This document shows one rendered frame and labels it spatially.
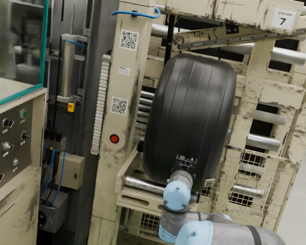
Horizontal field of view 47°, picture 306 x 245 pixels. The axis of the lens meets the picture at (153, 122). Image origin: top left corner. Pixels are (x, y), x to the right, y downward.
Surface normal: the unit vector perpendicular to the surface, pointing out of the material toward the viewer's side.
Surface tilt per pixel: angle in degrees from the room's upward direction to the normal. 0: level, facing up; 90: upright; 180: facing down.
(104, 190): 90
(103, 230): 90
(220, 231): 5
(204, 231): 12
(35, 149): 90
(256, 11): 90
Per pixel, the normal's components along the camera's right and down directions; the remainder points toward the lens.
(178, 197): -0.18, 0.19
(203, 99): -0.05, -0.33
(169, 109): -0.11, -0.11
